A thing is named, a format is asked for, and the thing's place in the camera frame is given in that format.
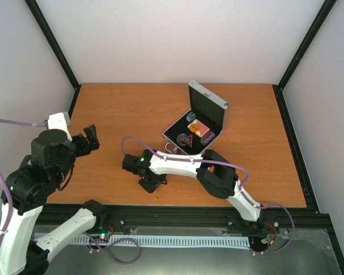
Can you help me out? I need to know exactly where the clear round dealer button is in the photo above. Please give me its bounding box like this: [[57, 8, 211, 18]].
[[176, 133, 187, 146]]

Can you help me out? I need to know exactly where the aluminium poker case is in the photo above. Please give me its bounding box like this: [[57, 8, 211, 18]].
[[162, 80, 230, 155]]

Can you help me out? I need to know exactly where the tall purple chip stack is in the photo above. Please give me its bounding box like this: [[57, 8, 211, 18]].
[[200, 131, 216, 146]]

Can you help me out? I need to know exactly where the playing card deck box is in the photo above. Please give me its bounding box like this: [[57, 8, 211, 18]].
[[190, 119, 210, 138]]

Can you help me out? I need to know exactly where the red black triangular button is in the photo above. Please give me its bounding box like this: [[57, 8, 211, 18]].
[[180, 135, 193, 147]]

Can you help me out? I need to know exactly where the orange blue round button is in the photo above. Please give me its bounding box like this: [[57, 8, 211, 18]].
[[188, 123, 200, 133]]

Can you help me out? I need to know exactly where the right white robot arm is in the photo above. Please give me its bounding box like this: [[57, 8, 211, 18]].
[[135, 150, 265, 229]]

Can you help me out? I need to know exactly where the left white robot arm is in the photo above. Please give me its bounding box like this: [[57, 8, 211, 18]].
[[0, 124, 108, 274]]

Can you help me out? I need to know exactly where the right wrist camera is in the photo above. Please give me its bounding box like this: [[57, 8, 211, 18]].
[[122, 154, 142, 175]]

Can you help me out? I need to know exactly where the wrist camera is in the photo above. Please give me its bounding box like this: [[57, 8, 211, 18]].
[[43, 112, 72, 143], [122, 154, 142, 175]]

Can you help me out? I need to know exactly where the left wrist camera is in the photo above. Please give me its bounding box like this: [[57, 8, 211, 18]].
[[43, 112, 72, 143]]

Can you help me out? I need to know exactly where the white slotted cable duct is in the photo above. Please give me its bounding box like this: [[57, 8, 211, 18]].
[[34, 232, 251, 249]]

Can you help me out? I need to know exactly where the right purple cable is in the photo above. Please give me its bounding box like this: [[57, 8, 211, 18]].
[[121, 135, 295, 256]]

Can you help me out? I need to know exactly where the black aluminium frame rail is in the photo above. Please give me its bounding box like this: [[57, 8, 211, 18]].
[[36, 204, 332, 234]]

